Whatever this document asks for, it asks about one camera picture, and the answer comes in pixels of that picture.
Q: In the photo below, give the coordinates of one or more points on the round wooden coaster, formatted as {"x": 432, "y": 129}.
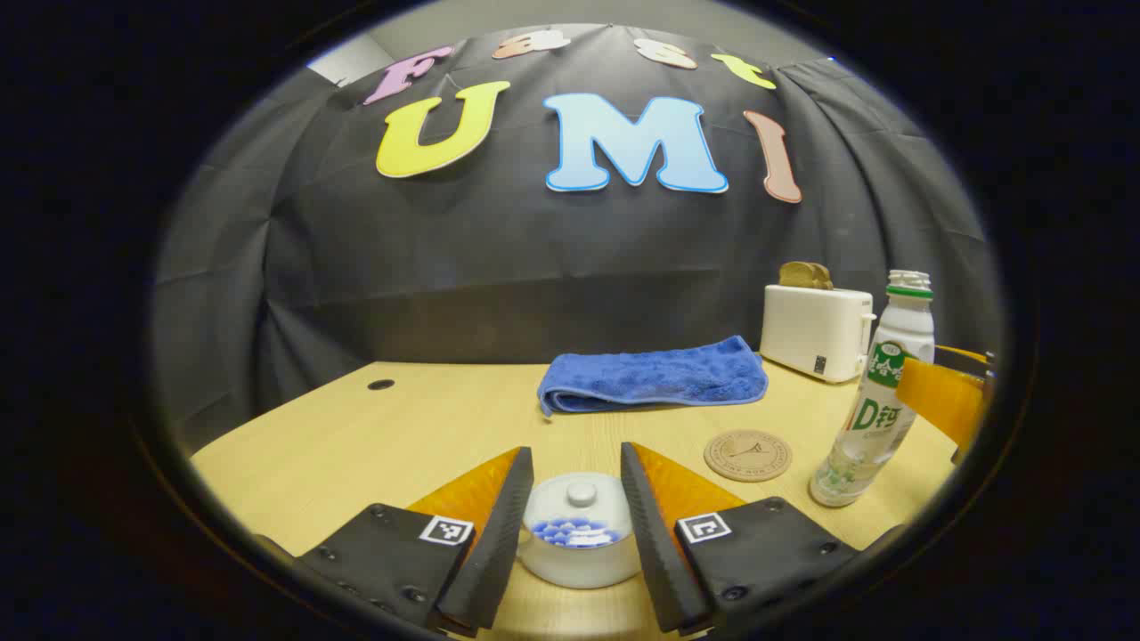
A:
{"x": 748, "y": 456}

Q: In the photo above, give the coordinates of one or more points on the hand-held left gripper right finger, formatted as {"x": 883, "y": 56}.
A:
{"x": 655, "y": 552}

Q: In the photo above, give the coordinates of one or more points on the white teacup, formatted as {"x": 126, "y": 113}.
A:
{"x": 579, "y": 568}

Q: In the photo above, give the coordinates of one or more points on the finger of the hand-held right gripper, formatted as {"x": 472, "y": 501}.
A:
{"x": 971, "y": 358}
{"x": 948, "y": 401}

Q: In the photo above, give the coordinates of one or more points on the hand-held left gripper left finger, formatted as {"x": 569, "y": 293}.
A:
{"x": 499, "y": 552}

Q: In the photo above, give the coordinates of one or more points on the white green-label water bottle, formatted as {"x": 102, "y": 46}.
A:
{"x": 877, "y": 418}

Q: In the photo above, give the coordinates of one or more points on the white toaster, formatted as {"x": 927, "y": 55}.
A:
{"x": 815, "y": 329}

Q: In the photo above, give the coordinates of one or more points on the blue towel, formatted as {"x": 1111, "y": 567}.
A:
{"x": 655, "y": 374}

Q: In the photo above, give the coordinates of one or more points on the brown bread slice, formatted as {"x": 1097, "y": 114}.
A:
{"x": 806, "y": 274}

